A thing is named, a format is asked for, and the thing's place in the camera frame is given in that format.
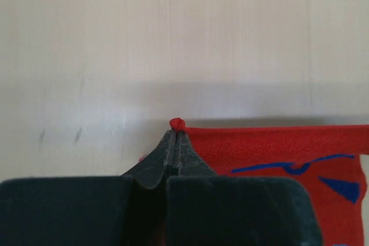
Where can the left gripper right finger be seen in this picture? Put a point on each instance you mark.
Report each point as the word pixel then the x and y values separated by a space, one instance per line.
pixel 207 209

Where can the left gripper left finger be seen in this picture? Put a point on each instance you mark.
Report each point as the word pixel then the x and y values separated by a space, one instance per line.
pixel 95 210

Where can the red blue patterned towel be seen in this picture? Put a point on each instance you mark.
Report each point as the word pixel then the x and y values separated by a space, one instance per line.
pixel 324 159

